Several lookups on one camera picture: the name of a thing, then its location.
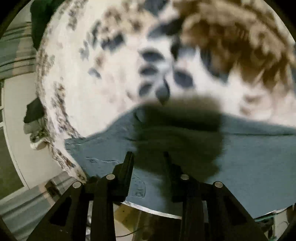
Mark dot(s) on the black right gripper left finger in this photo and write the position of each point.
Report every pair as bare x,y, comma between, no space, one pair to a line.
67,219

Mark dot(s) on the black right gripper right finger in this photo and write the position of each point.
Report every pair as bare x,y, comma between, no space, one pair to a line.
209,211

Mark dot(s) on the blue denim pants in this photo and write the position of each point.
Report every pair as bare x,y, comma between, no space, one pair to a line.
255,160

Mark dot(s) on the grey folded cloth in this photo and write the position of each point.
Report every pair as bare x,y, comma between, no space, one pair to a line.
38,134

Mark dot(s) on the black folded cloth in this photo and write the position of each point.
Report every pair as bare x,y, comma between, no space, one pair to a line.
34,111

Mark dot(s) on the floral white bed sheet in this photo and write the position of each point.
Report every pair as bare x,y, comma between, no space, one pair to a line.
99,59

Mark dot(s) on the plaid grey curtain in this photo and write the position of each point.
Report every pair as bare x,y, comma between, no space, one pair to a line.
18,55

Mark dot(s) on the dark green garment pile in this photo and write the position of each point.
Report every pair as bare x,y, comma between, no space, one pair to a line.
41,13

